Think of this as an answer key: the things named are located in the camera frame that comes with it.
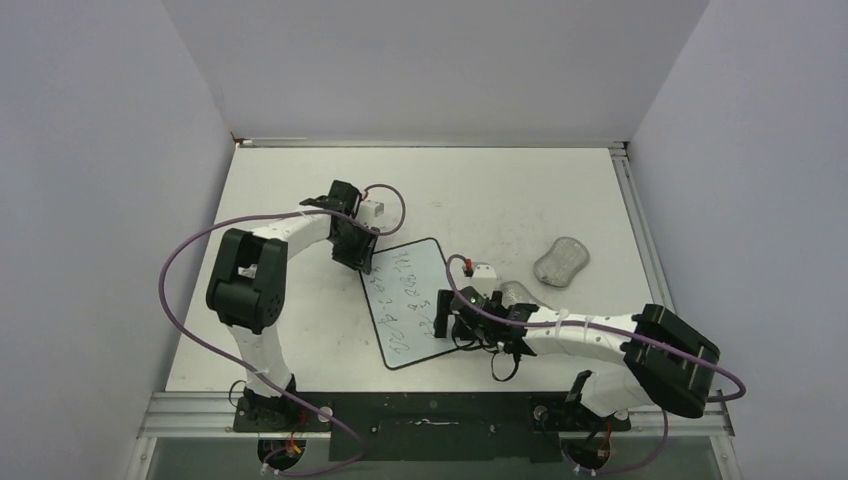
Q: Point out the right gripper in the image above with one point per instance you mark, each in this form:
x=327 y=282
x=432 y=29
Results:
x=441 y=322

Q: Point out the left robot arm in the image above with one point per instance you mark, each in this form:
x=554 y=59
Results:
x=247 y=287

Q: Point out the aluminium right rail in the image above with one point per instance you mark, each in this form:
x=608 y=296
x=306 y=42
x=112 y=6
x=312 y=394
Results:
x=646 y=246

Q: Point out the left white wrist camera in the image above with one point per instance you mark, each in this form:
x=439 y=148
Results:
x=369 y=210

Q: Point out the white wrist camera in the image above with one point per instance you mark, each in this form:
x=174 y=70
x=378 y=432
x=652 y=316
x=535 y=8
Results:
x=481 y=276
x=369 y=210

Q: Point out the aluminium front rail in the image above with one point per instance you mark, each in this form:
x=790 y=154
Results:
x=214 y=415

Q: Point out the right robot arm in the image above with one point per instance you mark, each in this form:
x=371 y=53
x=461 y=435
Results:
x=657 y=357

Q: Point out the aluminium back rail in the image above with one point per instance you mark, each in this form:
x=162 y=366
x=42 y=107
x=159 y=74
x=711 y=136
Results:
x=462 y=143

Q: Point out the glittery pad at right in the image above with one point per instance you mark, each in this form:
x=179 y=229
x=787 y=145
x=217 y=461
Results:
x=560 y=264

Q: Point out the aluminium rail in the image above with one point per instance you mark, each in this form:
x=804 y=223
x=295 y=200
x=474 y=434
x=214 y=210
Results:
x=214 y=415
x=646 y=246
x=462 y=143

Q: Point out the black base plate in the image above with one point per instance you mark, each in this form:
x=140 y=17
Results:
x=480 y=426

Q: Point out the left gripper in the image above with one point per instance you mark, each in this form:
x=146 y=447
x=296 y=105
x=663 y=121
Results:
x=360 y=258

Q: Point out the white whiteboard black frame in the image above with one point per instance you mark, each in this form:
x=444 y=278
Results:
x=401 y=293

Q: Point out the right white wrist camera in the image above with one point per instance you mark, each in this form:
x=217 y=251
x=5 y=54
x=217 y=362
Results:
x=481 y=276

